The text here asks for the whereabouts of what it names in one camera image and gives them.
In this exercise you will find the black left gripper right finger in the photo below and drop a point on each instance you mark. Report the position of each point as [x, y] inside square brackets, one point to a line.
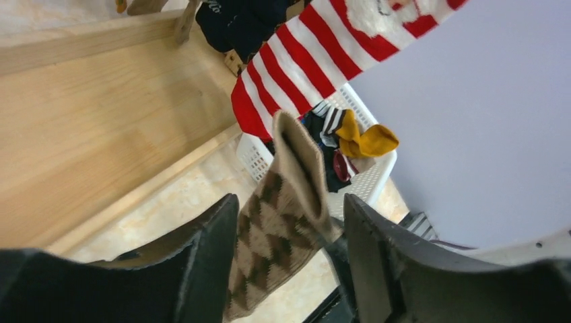
[400, 277]

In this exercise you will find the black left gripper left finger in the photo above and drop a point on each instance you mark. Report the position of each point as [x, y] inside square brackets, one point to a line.
[181, 276]

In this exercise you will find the beige argyle sock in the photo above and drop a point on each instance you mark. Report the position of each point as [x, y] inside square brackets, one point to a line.
[284, 223]

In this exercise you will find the red white striped sock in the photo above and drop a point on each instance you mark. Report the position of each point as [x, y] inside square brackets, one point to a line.
[317, 52]

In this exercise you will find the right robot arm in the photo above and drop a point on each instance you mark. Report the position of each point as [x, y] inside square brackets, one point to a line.
[553, 246]

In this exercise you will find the wooden hanger rack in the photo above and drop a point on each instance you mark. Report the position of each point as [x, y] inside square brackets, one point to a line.
[97, 117]

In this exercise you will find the white plastic laundry basket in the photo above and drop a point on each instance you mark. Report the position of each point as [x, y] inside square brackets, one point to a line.
[368, 185]

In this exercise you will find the yellow sock in basket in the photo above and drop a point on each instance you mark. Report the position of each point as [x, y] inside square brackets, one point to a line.
[375, 141]

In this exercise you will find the black sock in basket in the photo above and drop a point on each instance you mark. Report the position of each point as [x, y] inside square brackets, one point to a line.
[321, 123]

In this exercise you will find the navy white red hanging sock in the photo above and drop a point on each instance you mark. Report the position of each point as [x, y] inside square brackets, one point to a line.
[241, 25]

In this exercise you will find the brown hanging sock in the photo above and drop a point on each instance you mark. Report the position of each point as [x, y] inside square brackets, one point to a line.
[183, 24]

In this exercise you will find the olive striped hanging sock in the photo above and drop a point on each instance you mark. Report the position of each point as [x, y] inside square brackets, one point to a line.
[121, 6]

